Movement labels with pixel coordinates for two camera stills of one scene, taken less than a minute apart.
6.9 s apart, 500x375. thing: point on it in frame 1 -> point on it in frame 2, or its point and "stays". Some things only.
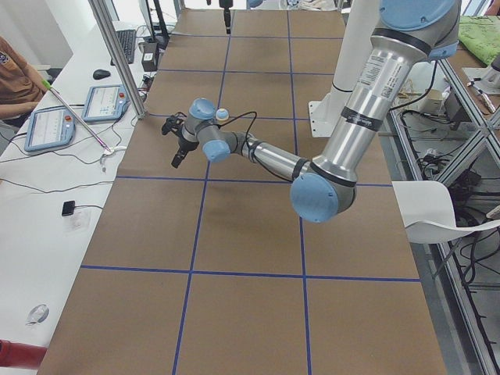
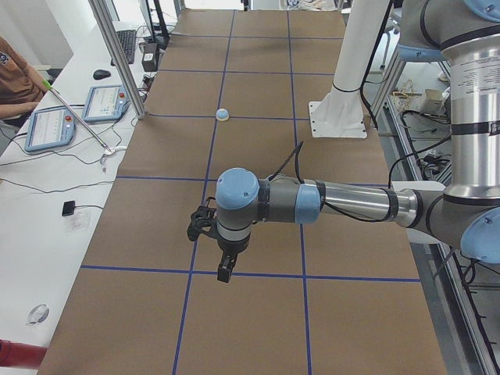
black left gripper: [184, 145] -> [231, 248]
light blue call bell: [222, 114] stays
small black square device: [68, 208] stays
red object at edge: [20, 355] stays
